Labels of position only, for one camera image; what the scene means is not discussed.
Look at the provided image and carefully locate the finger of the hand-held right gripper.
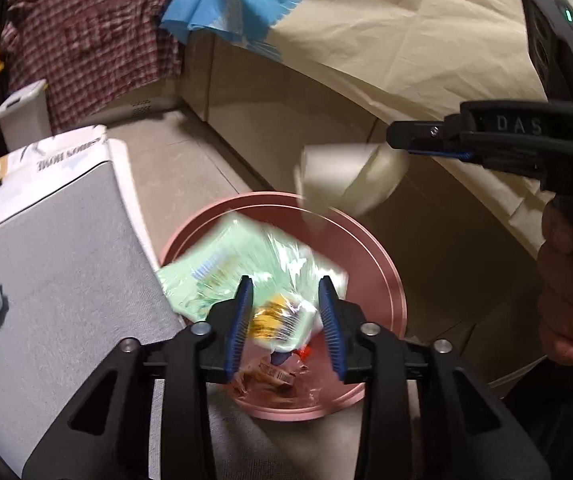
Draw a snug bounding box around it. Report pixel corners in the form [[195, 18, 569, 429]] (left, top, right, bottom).
[[386, 118, 462, 152], [409, 147, 472, 163]]

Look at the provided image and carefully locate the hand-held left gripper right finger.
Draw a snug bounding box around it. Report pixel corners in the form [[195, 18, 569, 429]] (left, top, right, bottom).
[[317, 275, 552, 480]]

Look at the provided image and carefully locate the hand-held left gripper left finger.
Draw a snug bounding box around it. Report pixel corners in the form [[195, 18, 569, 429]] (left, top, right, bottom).
[[21, 275, 256, 480]]

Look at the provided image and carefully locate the pink round bin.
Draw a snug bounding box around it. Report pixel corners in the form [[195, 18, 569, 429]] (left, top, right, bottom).
[[159, 191, 408, 421]]

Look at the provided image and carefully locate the green snack packet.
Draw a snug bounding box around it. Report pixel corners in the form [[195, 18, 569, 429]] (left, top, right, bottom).
[[156, 212, 349, 356]]

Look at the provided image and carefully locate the white paper cup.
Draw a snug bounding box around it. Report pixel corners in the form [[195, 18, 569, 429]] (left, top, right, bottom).
[[293, 142, 409, 233]]

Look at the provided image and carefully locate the person's right hand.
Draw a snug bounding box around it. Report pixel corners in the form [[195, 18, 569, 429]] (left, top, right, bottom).
[[536, 202, 573, 366]]

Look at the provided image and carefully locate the brown snack wrapper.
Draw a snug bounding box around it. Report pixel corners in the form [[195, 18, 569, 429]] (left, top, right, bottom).
[[231, 359, 310, 402]]

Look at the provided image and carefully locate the beige cloth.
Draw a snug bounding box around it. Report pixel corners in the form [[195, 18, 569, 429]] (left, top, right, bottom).
[[266, 0, 573, 261]]

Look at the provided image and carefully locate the grey printed table cover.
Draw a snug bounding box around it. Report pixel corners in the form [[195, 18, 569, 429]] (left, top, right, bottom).
[[0, 125, 287, 480]]

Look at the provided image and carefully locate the blue printed cloth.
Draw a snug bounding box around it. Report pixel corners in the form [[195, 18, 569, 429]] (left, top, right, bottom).
[[160, 0, 308, 64]]

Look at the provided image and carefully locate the dark cloth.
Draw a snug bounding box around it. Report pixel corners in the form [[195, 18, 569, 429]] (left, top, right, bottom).
[[503, 360, 573, 480]]

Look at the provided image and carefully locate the white lidded bin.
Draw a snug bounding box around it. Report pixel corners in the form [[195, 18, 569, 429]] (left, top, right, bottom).
[[0, 79, 53, 151]]

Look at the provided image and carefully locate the red plaid shirt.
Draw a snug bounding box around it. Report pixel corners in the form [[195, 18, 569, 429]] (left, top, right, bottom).
[[1, 0, 188, 133]]

